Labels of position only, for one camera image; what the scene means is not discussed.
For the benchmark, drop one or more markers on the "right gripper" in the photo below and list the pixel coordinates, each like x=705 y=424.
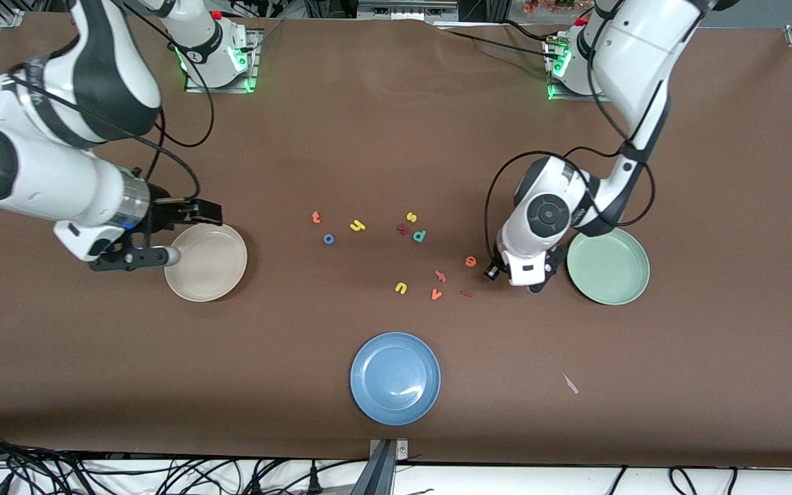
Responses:
x=161 y=214

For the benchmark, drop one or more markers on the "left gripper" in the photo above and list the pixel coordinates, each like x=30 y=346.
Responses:
x=498 y=265

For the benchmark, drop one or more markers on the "yellow foam letter h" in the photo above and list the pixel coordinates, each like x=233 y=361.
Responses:
x=357 y=225

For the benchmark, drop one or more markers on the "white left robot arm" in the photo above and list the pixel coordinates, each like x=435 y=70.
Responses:
x=643 y=48

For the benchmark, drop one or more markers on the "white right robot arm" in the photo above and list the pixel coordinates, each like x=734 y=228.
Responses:
x=31 y=179

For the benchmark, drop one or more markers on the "beige ceramic plate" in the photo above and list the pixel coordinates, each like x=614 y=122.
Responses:
x=210 y=265

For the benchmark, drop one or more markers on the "green ceramic plate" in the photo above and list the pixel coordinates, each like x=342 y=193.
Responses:
x=609 y=271

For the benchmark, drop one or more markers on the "white paper scrap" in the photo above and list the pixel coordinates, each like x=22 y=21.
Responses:
x=570 y=385

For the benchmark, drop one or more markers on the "blue ceramic plate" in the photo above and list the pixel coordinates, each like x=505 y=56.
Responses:
x=395 y=379

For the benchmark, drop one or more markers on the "brown table cover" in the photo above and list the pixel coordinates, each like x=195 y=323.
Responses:
x=396 y=137

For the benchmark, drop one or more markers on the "orange artificial flowers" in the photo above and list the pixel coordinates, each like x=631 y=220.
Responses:
x=547 y=7

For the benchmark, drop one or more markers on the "grey power strip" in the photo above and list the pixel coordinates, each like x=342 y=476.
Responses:
x=406 y=9

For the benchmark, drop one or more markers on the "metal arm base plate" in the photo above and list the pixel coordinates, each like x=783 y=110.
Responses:
x=251 y=69
x=564 y=97

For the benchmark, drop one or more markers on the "grey metal table bracket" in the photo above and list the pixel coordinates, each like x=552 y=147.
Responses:
x=386 y=467

